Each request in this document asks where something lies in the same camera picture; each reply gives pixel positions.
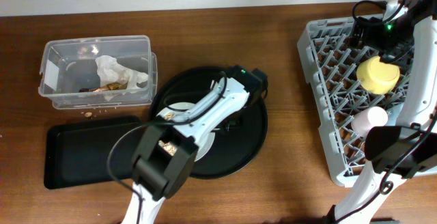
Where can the crumpled white tissue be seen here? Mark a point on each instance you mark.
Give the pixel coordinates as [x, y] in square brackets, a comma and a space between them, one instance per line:
[110, 71]

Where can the blue cup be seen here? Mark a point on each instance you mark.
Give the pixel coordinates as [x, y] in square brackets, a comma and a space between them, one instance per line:
[393, 114]

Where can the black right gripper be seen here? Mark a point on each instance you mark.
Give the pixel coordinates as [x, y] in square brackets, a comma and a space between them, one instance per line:
[371, 25]

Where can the pink cup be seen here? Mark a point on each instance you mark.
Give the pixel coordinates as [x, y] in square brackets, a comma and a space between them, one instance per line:
[365, 120]

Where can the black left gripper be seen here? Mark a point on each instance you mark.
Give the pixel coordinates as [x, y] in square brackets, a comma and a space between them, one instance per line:
[241, 123]

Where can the food scraps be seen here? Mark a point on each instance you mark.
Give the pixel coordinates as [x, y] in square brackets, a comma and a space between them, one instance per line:
[168, 146]

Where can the yellow bowl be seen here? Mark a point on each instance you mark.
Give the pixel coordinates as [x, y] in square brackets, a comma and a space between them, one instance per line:
[377, 77]

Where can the clear plastic waste bin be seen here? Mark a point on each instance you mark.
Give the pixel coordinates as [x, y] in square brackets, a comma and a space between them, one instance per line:
[69, 65]

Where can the round black tray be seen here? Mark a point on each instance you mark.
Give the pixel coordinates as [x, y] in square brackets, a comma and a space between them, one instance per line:
[229, 152]

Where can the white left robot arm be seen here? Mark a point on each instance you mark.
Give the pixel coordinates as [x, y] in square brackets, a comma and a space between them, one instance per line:
[157, 176]

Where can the gold snack wrapper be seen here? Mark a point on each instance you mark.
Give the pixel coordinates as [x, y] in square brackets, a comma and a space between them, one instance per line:
[108, 87]

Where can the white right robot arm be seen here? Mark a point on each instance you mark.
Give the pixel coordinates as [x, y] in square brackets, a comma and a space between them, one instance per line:
[393, 154]

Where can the grey dishwasher rack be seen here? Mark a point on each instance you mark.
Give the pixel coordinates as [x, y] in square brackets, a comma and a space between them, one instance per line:
[329, 66]

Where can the grey plate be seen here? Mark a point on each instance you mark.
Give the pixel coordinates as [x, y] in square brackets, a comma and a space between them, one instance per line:
[176, 108]

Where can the black rectangular tray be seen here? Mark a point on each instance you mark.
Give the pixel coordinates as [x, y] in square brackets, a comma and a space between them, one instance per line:
[76, 154]

